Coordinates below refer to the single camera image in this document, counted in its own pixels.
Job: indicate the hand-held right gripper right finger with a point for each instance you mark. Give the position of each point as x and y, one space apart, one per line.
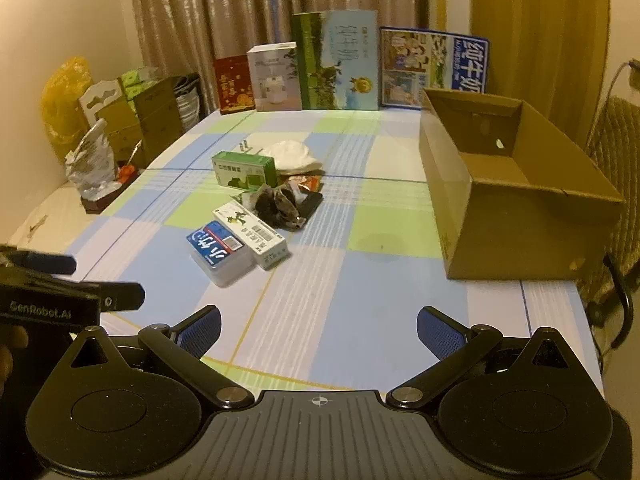
440 335

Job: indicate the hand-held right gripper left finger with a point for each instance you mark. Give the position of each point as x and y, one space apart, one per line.
200 332

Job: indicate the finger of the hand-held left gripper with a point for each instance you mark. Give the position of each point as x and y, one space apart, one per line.
45 262
122 296

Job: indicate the green medicine box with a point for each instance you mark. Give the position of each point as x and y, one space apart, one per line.
245 170

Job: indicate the red snack packet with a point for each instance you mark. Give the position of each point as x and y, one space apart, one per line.
306 183

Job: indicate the person's left hand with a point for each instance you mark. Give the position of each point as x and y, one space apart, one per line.
12 339

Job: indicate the blue tissue packet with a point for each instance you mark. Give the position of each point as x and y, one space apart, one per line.
220 255

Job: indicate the dark wooden box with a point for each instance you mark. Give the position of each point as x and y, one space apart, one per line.
100 203

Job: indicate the long white medicine box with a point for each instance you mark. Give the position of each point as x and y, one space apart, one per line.
252 232

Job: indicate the silver foil bag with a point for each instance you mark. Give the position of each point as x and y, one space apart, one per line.
92 160

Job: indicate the orange ornament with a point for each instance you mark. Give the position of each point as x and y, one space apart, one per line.
126 172

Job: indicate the checked tablecloth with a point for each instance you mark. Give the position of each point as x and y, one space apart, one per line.
325 270

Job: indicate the thin metal skewer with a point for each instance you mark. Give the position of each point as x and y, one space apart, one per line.
135 154

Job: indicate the dark crumpled wrapper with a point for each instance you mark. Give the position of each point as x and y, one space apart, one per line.
277 207

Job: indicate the yellow plastic bag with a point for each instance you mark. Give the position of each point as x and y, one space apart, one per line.
62 100

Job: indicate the brown cardboard box with items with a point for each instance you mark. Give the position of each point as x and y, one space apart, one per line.
107 110

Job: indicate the black pouch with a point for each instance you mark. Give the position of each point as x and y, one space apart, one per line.
311 205

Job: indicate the closed brown cardboard box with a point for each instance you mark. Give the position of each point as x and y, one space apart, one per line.
160 120

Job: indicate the white plug charger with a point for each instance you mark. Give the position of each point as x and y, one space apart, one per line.
246 149

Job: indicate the white knit hat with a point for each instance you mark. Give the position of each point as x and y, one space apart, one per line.
292 156

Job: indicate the green tissue packs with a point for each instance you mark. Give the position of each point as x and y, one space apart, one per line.
137 80

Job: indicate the red gift box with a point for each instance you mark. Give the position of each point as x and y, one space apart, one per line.
232 85

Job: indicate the white humidifier box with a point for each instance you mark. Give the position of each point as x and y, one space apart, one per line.
275 77

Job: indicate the blue milk carton box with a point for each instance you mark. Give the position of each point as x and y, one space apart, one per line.
430 67

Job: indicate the woven chair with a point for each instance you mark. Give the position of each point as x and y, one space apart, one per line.
615 125

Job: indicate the green milk carton box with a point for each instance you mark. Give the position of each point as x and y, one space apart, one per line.
335 60

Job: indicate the beige curtain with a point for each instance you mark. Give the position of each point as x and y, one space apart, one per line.
200 10

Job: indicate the yellow wooden door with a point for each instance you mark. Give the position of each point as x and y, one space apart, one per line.
530 35

